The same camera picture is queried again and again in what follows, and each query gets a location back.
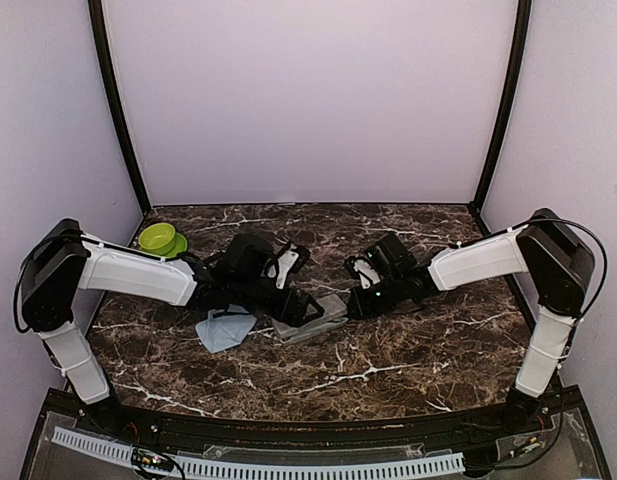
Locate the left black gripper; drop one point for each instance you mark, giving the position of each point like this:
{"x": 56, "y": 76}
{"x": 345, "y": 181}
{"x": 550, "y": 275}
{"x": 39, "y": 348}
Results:
{"x": 292, "y": 298}

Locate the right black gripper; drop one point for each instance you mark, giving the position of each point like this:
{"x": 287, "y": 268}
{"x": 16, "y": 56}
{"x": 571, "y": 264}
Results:
{"x": 356, "y": 298}

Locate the teal glasses case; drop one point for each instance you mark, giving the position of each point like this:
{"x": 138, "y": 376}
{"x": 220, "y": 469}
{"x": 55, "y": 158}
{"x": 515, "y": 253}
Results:
{"x": 335, "y": 315}

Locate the blue cleaning cloth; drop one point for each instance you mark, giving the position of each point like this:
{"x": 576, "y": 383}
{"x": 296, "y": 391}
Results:
{"x": 224, "y": 329}

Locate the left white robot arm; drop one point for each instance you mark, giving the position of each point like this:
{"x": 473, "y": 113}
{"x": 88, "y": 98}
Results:
{"x": 68, "y": 260}

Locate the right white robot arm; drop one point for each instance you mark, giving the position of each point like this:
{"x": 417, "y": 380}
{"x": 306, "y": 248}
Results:
{"x": 546, "y": 247}

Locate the green plate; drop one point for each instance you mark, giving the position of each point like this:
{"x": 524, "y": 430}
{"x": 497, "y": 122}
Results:
{"x": 179, "y": 245}

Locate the green bowl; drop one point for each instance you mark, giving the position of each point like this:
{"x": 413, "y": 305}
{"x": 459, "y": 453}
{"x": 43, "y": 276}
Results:
{"x": 157, "y": 238}

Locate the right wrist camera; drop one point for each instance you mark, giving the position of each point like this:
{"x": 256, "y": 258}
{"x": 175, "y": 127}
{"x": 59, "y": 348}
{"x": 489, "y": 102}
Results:
{"x": 386, "y": 258}

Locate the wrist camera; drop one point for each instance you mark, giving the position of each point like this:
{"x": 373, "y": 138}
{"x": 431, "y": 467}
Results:
{"x": 249, "y": 257}
{"x": 386, "y": 258}

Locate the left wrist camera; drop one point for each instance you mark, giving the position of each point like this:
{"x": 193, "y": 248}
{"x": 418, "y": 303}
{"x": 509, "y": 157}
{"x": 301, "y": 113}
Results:
{"x": 249, "y": 257}

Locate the white slotted cable duct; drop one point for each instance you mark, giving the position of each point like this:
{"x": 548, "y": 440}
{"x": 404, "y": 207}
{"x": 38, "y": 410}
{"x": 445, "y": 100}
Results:
{"x": 220, "y": 462}

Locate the black front rail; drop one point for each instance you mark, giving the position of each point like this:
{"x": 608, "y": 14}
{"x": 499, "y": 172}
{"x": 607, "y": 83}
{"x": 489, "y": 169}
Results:
{"x": 177, "y": 432}

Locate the right black frame post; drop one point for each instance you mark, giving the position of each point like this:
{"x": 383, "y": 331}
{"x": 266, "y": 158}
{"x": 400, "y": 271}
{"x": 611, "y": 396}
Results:
{"x": 504, "y": 111}

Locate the black frame post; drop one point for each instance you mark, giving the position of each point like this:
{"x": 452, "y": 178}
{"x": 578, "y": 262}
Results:
{"x": 116, "y": 109}
{"x": 504, "y": 111}

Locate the left black frame post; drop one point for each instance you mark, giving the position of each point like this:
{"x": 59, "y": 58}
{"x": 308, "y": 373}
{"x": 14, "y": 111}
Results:
{"x": 116, "y": 109}

